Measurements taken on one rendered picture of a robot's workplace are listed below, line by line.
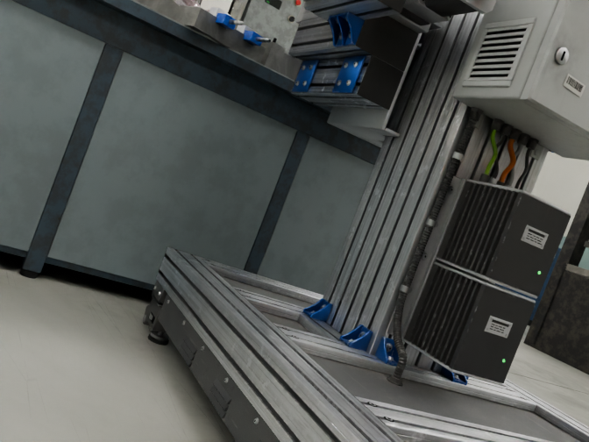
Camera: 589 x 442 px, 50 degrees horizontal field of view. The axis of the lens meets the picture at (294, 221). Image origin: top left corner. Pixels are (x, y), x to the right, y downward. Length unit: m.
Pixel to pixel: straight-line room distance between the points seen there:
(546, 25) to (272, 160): 1.06
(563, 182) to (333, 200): 7.68
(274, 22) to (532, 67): 1.95
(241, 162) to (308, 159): 0.24
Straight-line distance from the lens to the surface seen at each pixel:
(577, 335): 5.69
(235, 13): 2.76
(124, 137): 1.84
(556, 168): 9.81
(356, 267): 1.42
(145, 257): 1.92
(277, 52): 2.01
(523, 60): 1.19
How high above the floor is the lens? 0.47
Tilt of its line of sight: 2 degrees down
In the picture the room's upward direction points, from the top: 21 degrees clockwise
